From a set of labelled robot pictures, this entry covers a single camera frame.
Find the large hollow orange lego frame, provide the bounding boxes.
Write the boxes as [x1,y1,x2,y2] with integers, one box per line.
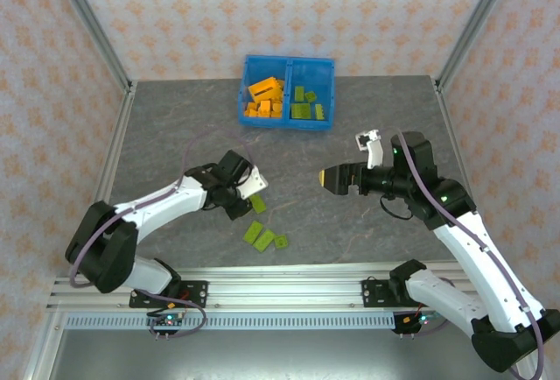
[247,74,284,102]

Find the blue two-compartment plastic bin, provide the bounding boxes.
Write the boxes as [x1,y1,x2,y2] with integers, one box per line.
[237,53,337,132]

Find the small controller circuit board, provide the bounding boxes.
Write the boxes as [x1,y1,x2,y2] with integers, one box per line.
[146,313,185,327]
[402,312,443,327]

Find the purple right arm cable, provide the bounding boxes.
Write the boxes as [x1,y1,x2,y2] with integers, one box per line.
[393,130,548,380]

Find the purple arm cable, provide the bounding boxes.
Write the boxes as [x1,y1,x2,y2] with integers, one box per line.
[393,130,548,380]
[67,130,257,340]

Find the aluminium side rail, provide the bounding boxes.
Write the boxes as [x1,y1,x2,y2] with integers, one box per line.
[69,81,139,278]
[432,77,500,276]

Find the wide aluminium mounting rail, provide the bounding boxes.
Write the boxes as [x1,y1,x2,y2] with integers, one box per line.
[46,259,525,312]

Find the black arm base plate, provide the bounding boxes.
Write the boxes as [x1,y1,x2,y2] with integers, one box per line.
[360,278,410,310]
[129,280,209,309]

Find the slotted white cable duct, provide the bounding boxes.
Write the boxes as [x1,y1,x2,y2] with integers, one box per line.
[65,313,398,332]

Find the aluminium frame post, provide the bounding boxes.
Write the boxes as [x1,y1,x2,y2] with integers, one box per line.
[45,0,135,95]
[435,0,524,92]

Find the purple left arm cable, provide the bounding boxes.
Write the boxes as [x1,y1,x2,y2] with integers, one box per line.
[67,130,257,340]

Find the aluminium frame leg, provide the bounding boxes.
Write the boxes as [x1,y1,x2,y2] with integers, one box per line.
[24,309,67,380]

